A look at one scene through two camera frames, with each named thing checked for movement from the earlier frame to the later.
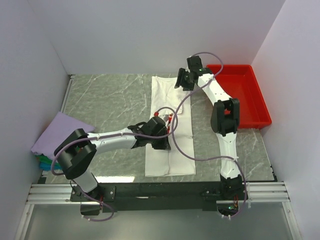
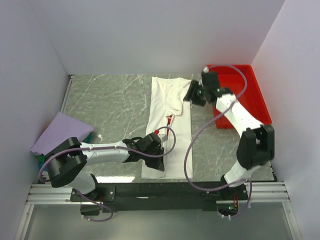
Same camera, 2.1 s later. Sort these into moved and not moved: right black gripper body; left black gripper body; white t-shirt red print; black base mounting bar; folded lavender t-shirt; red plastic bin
Moved: right black gripper body; left black gripper body
Not moved: black base mounting bar; folded lavender t-shirt; red plastic bin; white t-shirt red print
